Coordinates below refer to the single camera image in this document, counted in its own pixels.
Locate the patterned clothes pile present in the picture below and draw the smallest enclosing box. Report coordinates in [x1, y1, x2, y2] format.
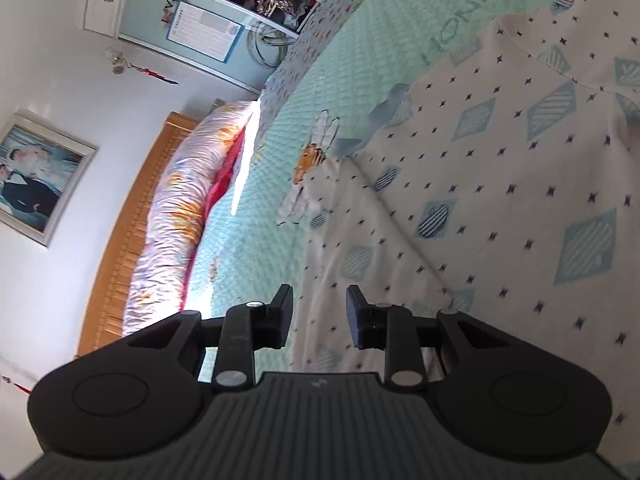
[245, 0, 321, 28]

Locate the white star print shirt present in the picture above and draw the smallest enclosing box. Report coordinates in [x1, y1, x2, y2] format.
[277, 0, 640, 461]

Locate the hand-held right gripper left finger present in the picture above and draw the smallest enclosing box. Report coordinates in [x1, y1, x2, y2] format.
[125, 284, 295, 393]

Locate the brass wall lamp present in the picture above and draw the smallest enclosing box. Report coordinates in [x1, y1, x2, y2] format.
[104, 47, 128, 76]

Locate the floral duvet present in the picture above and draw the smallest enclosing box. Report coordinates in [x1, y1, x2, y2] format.
[122, 100, 258, 338]

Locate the red blanket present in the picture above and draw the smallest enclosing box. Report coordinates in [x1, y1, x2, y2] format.
[182, 122, 251, 306]

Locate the mint quilted bee bedspread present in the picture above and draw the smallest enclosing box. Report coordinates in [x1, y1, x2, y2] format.
[182, 0, 640, 383]

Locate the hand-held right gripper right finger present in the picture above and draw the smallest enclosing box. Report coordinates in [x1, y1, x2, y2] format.
[346, 284, 511, 392]

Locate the wooden headboard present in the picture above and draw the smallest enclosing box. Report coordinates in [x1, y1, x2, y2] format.
[75, 111, 201, 356]

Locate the framed wedding photo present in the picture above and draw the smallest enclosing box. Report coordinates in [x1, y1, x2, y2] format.
[0, 107, 98, 248]

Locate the blue framed calendar poster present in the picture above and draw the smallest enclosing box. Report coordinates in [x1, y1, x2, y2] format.
[165, 1, 245, 63]

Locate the white and teal wardrobe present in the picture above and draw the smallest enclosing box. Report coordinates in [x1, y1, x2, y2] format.
[82, 0, 326, 93]

